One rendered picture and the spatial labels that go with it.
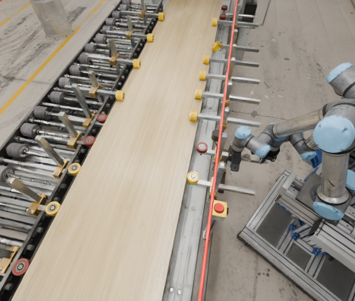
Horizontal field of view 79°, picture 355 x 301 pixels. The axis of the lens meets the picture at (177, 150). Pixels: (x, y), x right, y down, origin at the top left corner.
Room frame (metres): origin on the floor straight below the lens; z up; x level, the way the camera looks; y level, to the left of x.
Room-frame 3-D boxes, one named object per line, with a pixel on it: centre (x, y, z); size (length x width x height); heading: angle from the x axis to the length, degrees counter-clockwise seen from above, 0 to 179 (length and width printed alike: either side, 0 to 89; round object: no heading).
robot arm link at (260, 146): (0.66, -0.43, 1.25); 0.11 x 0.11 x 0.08; 46
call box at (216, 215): (0.33, -0.19, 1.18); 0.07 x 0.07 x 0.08; 78
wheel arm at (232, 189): (0.61, -0.30, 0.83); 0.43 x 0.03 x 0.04; 78
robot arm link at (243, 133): (0.71, -0.35, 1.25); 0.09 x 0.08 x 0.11; 46
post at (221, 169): (0.58, -0.24, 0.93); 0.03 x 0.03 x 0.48; 78
